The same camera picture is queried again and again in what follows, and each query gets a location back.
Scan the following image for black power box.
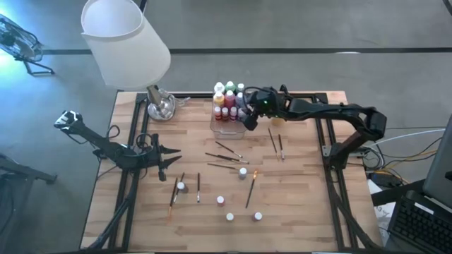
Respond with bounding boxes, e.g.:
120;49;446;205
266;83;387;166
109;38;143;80
370;171;403;188

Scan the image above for clear lamp cord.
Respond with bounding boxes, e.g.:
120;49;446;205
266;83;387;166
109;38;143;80
162;88;192;108

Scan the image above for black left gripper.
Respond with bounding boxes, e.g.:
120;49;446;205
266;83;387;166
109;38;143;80
139;133;183;183

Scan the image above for black cable bundle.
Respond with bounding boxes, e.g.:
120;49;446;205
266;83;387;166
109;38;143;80
347;140;389;172

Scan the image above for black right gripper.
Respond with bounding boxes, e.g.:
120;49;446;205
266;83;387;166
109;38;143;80
242;86;285;132

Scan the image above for white printed paper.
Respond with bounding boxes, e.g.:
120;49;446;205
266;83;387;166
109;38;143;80
367;179;393;244

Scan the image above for black keyboard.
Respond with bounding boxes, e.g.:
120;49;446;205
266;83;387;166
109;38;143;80
387;190;452;254

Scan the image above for large yellow paint bottle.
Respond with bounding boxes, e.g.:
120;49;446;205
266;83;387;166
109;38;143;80
213;90;226;109

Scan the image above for yellow cable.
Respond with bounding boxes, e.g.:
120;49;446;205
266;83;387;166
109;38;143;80
370;148;439;174

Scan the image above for grey monitor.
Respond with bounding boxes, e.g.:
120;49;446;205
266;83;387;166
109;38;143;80
422;114;452;210

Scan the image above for clear plastic bin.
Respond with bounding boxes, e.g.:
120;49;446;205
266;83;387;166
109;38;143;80
209;92;248;140

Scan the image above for black floor fan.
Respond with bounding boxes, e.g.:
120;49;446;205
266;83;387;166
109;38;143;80
0;13;56;76

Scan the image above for black desk bar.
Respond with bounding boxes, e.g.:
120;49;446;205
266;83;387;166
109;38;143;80
370;179;427;207

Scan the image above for grey side table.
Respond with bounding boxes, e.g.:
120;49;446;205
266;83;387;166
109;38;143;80
0;154;58;186

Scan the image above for long paintbrush orange bristles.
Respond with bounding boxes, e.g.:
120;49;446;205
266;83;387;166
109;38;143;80
245;170;259;210

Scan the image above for thin black paintbrush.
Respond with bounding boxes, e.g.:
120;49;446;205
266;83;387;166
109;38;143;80
173;171;186;205

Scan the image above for large pink paint bottle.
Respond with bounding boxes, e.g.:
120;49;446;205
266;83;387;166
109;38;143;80
224;90;237;109

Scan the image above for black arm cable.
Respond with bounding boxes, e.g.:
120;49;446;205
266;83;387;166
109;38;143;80
242;85;264;109
105;123;153;151

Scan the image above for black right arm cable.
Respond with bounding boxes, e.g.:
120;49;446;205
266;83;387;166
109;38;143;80
242;85;264;109

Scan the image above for silver lamp white shade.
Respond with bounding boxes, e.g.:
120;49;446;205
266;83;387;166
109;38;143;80
81;0;177;122

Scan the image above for white cable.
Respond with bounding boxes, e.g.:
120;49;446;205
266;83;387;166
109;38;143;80
367;128;446;148

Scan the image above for fan paintbrush orange bristles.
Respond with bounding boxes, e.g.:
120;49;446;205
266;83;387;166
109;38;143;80
206;162;239;171

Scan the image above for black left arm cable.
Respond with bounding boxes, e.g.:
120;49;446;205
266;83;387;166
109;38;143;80
105;123;153;151

